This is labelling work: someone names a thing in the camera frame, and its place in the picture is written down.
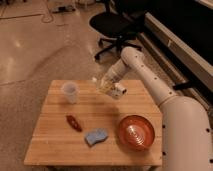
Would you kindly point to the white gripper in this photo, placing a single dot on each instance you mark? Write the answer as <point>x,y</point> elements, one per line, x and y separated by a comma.
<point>120,90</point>

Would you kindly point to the clear plastic bottle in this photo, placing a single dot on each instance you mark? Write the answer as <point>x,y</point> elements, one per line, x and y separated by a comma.
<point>104,85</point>

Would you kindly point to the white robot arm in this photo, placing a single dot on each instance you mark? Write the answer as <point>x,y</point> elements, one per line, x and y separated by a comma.
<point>187,143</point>

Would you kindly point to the translucent plastic cup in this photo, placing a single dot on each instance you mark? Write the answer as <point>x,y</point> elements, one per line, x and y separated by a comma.
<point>70,91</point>

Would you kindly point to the orange bowl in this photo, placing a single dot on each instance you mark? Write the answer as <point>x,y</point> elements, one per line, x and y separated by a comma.
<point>136,132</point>

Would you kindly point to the blue sponge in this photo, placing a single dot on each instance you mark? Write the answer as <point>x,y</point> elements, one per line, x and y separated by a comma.
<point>96,136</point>

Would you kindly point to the black office chair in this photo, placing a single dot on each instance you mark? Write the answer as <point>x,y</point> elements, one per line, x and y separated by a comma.
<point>121,21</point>

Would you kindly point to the wooden table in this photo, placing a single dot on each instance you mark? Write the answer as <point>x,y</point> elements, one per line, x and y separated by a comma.
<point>54,142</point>

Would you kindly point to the grey wall ledge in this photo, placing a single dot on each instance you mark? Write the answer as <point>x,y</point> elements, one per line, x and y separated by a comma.
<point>191,73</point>

